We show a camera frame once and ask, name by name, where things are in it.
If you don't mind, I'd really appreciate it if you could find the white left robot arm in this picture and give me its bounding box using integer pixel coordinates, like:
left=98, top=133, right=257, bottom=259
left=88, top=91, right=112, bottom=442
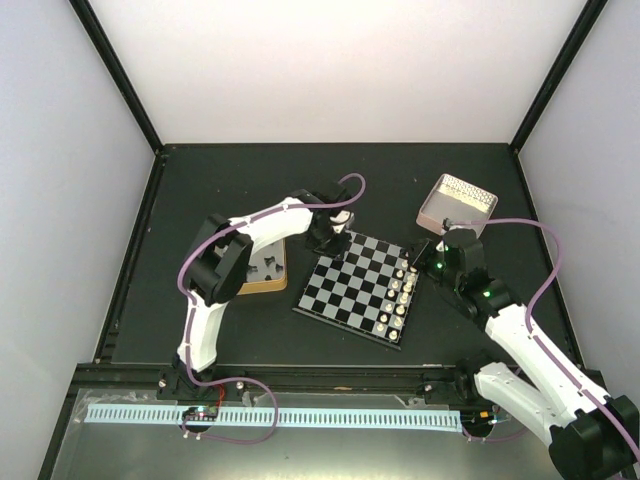
left=177, top=187, right=361, bottom=399

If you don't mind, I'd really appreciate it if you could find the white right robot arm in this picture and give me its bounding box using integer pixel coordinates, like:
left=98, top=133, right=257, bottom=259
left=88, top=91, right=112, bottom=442
left=404, top=228, right=639, bottom=479

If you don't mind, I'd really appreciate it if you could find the pink patterned tray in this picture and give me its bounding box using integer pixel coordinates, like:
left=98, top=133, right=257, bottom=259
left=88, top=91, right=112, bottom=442
left=416, top=173, right=498, bottom=237

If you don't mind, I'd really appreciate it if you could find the yellow bear tin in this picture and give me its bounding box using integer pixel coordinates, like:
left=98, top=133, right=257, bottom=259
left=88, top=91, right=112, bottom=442
left=238, top=239, right=288, bottom=295

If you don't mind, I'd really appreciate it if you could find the black white chessboard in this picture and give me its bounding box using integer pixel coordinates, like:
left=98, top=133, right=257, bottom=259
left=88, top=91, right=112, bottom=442
left=293, top=231, right=420, bottom=350

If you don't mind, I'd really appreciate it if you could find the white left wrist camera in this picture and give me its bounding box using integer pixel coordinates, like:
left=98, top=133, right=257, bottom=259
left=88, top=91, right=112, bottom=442
left=330, top=210, right=355, bottom=234

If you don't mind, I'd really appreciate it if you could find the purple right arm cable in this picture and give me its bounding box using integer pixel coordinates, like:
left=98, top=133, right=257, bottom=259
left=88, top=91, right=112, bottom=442
left=442, top=215, right=640, bottom=451

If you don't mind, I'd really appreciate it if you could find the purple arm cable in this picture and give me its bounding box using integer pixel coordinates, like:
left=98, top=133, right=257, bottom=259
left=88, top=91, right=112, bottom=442
left=178, top=173, right=367, bottom=386
left=442, top=215, right=640, bottom=451

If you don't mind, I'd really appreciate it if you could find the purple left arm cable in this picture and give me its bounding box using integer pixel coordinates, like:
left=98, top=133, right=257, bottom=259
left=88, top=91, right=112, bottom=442
left=178, top=173, right=367, bottom=386

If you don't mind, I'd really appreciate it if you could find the black front mounting rail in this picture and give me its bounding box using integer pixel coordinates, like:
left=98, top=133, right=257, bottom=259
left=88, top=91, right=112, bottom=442
left=69, top=364, right=479, bottom=404

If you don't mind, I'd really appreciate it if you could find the black right frame post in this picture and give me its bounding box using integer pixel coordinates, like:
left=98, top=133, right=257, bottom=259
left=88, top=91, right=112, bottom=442
left=509, top=0, right=609, bottom=151

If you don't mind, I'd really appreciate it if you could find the light blue slotted rail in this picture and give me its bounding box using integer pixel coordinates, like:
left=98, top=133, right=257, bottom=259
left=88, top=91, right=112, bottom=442
left=84, top=404, right=462, bottom=433

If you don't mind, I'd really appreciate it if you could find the black corner frame post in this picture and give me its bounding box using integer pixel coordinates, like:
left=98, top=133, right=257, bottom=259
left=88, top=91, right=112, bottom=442
left=69, top=0, right=163, bottom=154

